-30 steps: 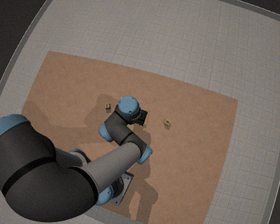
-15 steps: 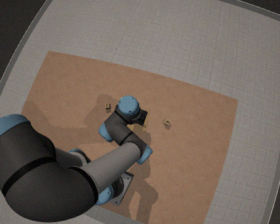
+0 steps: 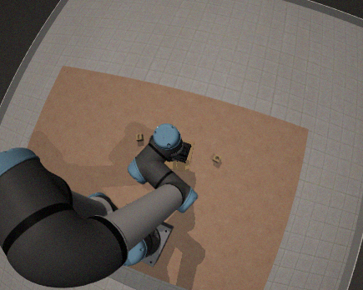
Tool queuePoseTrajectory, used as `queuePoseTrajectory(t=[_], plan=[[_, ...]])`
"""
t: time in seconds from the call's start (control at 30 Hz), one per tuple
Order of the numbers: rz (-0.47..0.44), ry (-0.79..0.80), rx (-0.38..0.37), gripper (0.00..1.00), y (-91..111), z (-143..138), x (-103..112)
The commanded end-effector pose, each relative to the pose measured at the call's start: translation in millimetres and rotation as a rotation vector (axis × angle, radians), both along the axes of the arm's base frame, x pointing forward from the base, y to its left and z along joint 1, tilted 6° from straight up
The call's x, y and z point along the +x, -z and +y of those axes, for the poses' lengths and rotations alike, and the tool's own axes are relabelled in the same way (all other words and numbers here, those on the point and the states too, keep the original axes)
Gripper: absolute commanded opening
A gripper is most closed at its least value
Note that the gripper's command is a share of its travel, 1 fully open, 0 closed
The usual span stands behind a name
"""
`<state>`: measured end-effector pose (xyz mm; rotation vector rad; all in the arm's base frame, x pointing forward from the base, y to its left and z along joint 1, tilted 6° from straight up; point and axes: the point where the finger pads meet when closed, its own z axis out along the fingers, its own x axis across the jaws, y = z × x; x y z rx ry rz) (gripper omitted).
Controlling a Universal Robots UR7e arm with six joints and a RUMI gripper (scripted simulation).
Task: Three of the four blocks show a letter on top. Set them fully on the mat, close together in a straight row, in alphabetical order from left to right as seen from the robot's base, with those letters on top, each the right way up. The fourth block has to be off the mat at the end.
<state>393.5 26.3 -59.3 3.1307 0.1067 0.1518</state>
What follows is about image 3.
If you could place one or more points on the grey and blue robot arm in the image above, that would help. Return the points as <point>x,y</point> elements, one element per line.
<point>55,248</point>

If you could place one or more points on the tan flat mat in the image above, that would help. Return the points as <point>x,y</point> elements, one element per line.
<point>176,165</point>

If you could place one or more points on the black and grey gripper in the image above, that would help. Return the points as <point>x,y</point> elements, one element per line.
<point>181,155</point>

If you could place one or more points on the tan block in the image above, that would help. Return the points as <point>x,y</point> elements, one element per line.
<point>139,137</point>
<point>217,158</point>

